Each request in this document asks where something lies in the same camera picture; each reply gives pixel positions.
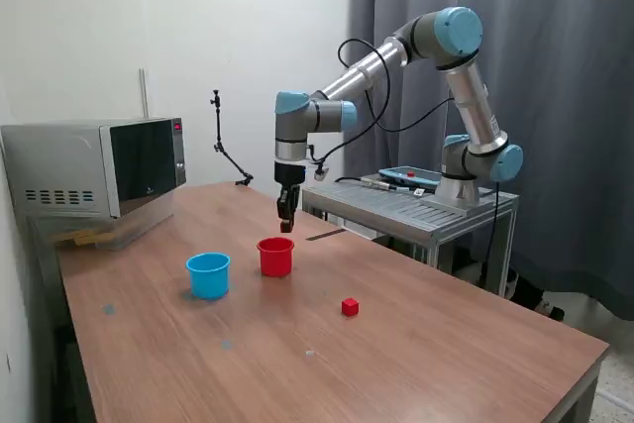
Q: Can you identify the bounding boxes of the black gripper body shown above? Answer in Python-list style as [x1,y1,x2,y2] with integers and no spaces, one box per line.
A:
[273,162,306,191]

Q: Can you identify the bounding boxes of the red plastic cup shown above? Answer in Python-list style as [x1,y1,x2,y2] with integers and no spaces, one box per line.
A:
[256,237,296,278]

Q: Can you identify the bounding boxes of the blue plastic cup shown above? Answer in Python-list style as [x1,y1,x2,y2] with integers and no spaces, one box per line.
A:
[185,253,232,301]

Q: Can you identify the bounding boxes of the blue teach pendant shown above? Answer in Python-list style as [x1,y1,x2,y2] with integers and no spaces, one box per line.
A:
[378,164,442,186]

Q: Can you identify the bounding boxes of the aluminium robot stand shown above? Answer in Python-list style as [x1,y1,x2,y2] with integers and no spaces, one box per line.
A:
[301,179,521,298]

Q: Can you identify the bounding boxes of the wooden block stack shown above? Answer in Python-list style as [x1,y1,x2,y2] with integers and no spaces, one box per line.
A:
[53,228,108,249]

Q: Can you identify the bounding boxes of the silver microwave oven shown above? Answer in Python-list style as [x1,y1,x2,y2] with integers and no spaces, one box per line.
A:
[0,117,188,220]

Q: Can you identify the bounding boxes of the grey curtain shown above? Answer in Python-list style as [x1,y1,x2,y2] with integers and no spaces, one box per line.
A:
[344,0,634,323]

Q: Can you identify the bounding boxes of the pendant cable with silver plug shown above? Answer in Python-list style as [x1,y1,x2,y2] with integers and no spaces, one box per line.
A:
[334,174,415,193]

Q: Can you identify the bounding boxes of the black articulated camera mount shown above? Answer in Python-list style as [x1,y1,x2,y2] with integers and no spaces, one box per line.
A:
[208,89,255,188]

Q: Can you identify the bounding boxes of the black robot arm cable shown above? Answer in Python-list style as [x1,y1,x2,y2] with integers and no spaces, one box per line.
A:
[311,38,455,171]

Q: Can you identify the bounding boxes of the white wall pipe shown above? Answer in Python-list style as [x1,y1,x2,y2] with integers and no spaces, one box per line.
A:
[138,67,150,120]

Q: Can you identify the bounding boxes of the black stand power cable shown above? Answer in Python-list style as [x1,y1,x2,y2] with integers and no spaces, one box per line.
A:
[480,178,502,290]

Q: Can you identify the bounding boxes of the grey table frame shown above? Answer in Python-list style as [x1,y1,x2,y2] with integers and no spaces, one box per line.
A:
[549,343,611,423]

